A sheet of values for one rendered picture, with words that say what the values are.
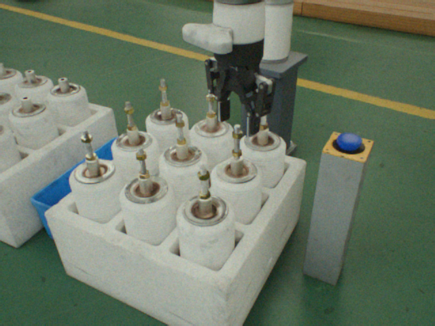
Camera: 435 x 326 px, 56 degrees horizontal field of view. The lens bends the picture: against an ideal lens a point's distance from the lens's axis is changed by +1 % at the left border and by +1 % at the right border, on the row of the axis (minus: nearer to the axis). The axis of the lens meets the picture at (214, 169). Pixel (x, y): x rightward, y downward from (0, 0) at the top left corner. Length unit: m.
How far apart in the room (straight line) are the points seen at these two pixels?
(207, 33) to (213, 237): 0.30
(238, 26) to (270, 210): 0.35
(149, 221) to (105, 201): 0.11
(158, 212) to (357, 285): 0.45
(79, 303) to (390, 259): 0.66
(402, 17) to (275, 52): 1.43
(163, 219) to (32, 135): 0.45
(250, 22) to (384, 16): 1.89
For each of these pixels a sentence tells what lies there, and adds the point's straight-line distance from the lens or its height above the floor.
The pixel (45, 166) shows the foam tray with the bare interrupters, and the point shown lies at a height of 0.15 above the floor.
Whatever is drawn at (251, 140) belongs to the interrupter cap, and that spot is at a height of 0.25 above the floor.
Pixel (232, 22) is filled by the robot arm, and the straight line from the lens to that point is 0.58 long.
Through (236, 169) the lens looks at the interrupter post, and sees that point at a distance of 0.72.
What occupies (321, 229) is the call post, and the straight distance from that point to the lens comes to 0.80.
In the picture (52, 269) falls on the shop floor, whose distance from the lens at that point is 0.98.
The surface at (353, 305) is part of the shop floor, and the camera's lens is 0.88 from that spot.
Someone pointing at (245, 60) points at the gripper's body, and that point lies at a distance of 0.60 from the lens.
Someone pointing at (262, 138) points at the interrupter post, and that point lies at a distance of 0.81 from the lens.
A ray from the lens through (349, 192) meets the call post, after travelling 0.73.
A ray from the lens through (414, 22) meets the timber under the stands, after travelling 2.41.
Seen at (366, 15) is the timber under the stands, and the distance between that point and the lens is 2.47.
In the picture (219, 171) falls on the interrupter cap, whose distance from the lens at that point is 0.74.
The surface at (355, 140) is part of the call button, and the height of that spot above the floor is 0.33.
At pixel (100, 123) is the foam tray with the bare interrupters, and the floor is 0.16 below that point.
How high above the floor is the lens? 0.69
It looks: 36 degrees down
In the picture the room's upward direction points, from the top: 2 degrees counter-clockwise
